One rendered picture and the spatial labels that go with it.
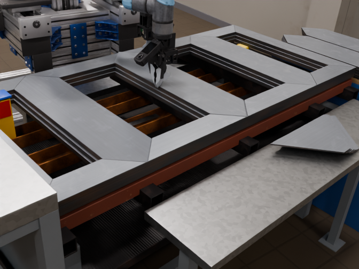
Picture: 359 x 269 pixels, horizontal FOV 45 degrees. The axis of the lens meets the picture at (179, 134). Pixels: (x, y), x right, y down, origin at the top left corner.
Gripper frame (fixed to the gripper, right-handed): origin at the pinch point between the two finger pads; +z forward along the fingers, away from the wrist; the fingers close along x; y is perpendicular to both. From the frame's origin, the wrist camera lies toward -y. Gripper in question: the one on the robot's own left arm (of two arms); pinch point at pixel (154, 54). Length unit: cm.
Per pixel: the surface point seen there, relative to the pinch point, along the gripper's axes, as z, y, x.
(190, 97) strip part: 0.6, 15.9, 39.6
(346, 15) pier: 27, -246, -32
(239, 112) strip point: 1, 10, 58
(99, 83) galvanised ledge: 19.0, 14.4, -22.9
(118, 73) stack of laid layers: 3.9, 20.2, 0.6
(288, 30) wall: 63, -266, -98
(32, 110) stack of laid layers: 3, 64, 12
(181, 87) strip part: 0.7, 12.4, 31.3
